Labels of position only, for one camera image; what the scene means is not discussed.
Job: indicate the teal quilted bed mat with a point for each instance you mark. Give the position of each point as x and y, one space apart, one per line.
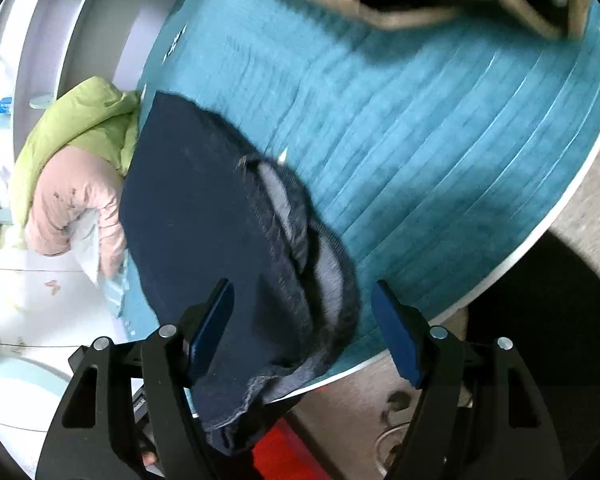
405 150

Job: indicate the green duvet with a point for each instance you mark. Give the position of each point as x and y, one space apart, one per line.
75 120

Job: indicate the red object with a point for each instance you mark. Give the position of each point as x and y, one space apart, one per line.
290 455

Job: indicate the white pillow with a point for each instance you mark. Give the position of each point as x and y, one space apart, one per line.
90 250

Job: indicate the beige garment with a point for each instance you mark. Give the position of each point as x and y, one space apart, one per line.
430 7

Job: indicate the pink duvet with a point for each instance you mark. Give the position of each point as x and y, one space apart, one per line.
65 195

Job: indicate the mint green bunk bed frame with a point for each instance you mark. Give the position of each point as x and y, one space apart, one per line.
15 390

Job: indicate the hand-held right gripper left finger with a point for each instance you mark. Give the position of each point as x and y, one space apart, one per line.
210 330

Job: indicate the lilac wall shelf unit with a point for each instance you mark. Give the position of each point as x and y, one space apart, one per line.
40 40

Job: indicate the small blue box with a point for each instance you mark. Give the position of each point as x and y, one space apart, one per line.
4 105

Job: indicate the light blue striped sheet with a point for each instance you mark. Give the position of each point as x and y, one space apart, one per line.
116 292

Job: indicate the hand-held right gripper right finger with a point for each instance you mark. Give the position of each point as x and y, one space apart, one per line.
395 335

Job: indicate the dark denim jacket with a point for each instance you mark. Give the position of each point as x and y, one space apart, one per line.
200 220

